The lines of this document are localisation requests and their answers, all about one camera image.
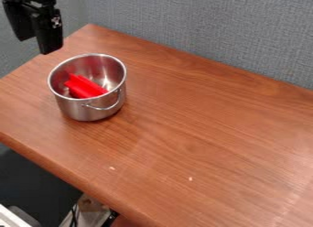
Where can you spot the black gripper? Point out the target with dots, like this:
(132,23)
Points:
(47,23)

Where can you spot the red plastic block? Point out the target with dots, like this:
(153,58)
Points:
(82,88)

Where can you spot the stainless steel pot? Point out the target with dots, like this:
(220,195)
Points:
(105,70)

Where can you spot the white object at corner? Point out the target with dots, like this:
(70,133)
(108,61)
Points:
(14,217)

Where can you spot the metal table leg bracket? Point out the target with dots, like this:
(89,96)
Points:
(89,213)

